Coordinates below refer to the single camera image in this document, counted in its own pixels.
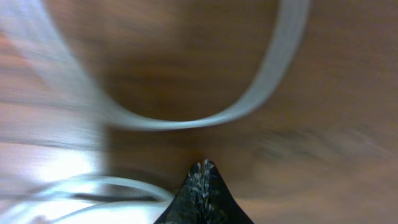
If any white usb cable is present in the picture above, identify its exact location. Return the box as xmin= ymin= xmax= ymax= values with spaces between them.
xmin=0 ymin=0 xmax=312 ymax=224

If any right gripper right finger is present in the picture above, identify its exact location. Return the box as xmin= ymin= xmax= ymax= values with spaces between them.
xmin=203 ymin=160 xmax=254 ymax=224

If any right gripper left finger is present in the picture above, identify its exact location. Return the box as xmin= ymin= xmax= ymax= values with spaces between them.
xmin=154 ymin=162 xmax=205 ymax=224

